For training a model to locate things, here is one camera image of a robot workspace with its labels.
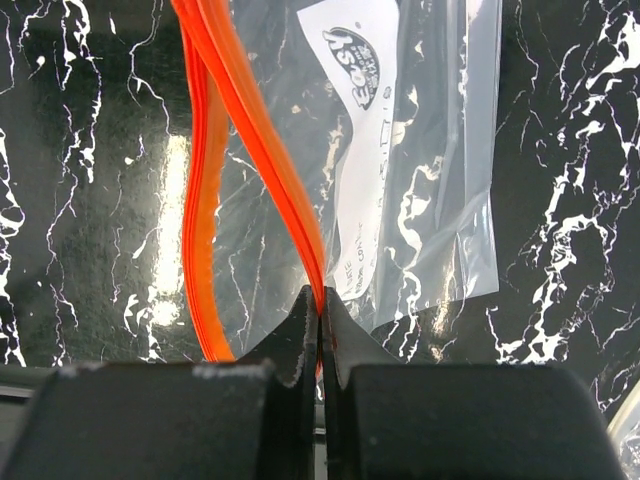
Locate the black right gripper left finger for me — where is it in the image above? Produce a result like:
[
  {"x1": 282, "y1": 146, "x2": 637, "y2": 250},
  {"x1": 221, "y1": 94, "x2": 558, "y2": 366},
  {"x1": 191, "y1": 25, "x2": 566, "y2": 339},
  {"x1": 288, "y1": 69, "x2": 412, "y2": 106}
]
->
[{"x1": 1, "y1": 287, "x2": 319, "y2": 479}]

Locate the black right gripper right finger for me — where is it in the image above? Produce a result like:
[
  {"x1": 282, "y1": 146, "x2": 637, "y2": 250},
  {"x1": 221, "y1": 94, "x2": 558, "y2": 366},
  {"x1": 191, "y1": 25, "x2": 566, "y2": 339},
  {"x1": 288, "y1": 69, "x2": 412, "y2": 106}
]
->
[{"x1": 319, "y1": 289, "x2": 624, "y2": 479}]

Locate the clear bag with orange zipper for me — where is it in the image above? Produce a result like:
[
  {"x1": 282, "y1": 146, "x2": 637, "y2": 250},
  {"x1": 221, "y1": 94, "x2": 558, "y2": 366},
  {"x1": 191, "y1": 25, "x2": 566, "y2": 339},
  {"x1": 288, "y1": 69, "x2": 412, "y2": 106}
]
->
[{"x1": 173, "y1": 1, "x2": 502, "y2": 361}]

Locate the black marble pattern mat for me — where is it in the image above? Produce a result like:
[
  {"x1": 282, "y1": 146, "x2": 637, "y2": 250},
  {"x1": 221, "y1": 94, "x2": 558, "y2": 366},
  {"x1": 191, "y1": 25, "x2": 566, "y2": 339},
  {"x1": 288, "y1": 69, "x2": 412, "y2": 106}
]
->
[{"x1": 1, "y1": 1, "x2": 639, "y2": 416}]

